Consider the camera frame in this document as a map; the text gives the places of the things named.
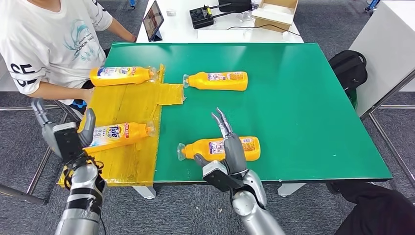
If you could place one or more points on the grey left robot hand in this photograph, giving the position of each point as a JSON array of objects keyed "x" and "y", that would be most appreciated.
[{"x": 48, "y": 136}]

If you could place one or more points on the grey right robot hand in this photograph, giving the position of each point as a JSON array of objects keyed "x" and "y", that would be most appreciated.
[{"x": 235, "y": 155}]

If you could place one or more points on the orange detergent bottle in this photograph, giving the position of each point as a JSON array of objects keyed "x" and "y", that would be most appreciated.
[
  {"x": 220, "y": 84},
  {"x": 133, "y": 131},
  {"x": 123, "y": 79},
  {"x": 197, "y": 150}
]

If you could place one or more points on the white table foot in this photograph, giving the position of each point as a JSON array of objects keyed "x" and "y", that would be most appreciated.
[
  {"x": 144, "y": 192},
  {"x": 290, "y": 189}
]

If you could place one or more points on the person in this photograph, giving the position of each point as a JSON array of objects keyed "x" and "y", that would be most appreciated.
[
  {"x": 382, "y": 211},
  {"x": 48, "y": 48}
]

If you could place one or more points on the yellow taped cardboard board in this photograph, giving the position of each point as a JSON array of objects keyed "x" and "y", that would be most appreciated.
[{"x": 129, "y": 100}]

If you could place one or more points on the white table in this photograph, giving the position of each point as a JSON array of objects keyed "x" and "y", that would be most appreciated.
[{"x": 180, "y": 29}]

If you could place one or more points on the clear plastic wrapper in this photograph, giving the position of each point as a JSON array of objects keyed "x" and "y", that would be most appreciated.
[{"x": 245, "y": 15}]

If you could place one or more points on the black backpack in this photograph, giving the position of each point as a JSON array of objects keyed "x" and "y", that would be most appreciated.
[{"x": 347, "y": 69}]

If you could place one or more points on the open cardboard box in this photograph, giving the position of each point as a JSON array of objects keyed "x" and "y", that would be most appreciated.
[{"x": 274, "y": 18}]

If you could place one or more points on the black controller with antennas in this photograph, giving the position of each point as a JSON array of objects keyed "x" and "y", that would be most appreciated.
[{"x": 200, "y": 16}]

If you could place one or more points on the black bag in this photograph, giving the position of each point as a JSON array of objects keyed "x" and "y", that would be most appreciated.
[{"x": 234, "y": 4}]

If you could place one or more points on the black tablet on stand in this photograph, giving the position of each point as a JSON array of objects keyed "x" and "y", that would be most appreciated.
[{"x": 153, "y": 19}]

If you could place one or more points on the small white case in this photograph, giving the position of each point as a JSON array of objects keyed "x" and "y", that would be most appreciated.
[{"x": 171, "y": 11}]

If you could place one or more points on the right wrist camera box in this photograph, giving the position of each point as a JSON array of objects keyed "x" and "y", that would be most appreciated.
[{"x": 220, "y": 176}]

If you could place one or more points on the grey metal frame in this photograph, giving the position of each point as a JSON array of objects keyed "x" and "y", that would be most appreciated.
[
  {"x": 390, "y": 146},
  {"x": 16, "y": 192}
]

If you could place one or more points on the blue frame piece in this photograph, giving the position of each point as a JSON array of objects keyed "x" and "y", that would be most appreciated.
[
  {"x": 372, "y": 4},
  {"x": 132, "y": 3}
]

